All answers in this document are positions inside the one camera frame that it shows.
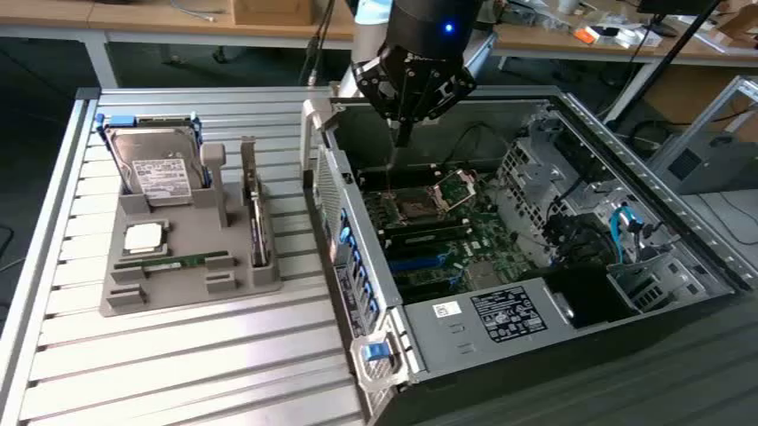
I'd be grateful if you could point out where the metal disk bay cage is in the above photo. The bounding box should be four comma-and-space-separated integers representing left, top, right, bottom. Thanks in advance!
495, 127, 600, 225

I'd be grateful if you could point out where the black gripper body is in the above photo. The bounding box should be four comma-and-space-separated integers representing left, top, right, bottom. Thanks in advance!
377, 0, 479, 117

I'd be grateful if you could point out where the blue wire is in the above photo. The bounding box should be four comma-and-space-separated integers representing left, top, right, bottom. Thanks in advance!
607, 202, 646, 264

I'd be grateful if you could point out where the black tripod pole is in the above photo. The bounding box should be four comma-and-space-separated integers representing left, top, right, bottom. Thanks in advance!
602, 0, 728, 130

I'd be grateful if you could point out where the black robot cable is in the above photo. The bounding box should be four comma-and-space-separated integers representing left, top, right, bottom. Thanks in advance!
297, 0, 339, 88

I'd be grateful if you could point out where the brown cardboard box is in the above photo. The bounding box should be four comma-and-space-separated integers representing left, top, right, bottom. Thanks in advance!
229, 0, 315, 27

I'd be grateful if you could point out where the silver hard disk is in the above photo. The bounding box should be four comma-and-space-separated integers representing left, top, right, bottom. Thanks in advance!
111, 127, 197, 208

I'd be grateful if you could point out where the grey parts rack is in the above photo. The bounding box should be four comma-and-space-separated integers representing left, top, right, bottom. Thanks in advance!
99, 142, 284, 317

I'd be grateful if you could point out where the black monitor stand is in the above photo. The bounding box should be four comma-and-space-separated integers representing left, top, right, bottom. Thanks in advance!
635, 0, 680, 37

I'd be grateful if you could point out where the open black PC case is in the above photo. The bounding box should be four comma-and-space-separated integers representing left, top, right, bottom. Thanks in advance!
300, 86, 758, 426

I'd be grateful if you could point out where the wooden desk with white frame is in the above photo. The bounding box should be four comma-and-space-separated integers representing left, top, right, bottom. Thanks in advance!
0, 0, 356, 90

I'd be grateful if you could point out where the grey computer tower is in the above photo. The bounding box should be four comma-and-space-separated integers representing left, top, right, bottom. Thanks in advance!
647, 130, 758, 196

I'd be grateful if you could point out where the graphics card with metal bracket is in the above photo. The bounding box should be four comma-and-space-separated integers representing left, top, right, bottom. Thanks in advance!
239, 135, 273, 270

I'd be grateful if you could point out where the white cable on desk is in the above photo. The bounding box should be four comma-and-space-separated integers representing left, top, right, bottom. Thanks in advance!
169, 0, 216, 21

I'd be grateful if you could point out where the metal socket cover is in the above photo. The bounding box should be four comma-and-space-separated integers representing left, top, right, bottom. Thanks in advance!
427, 170, 479, 210

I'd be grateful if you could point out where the green motherboard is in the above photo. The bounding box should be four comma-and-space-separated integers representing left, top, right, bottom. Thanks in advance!
359, 170, 538, 304

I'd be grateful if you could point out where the silver CPU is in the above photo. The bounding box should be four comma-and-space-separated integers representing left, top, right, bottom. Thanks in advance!
121, 222, 168, 256

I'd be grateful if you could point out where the black RAM stick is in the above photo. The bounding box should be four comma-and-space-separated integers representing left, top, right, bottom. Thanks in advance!
383, 223, 474, 249

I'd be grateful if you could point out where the CPU socket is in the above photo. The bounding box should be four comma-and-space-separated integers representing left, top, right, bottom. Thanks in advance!
392, 188, 444, 222

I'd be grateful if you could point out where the green RAM stick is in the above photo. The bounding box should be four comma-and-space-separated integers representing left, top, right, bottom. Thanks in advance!
112, 250, 229, 271

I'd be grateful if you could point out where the blue disk caddy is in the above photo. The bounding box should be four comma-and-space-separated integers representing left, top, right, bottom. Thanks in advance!
93, 113, 213, 193

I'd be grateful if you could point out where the grey power supply unit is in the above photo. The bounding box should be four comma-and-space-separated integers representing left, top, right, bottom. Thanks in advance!
401, 277, 580, 375

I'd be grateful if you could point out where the cluttered wooden desk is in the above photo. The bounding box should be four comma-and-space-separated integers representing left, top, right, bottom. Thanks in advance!
490, 0, 758, 107

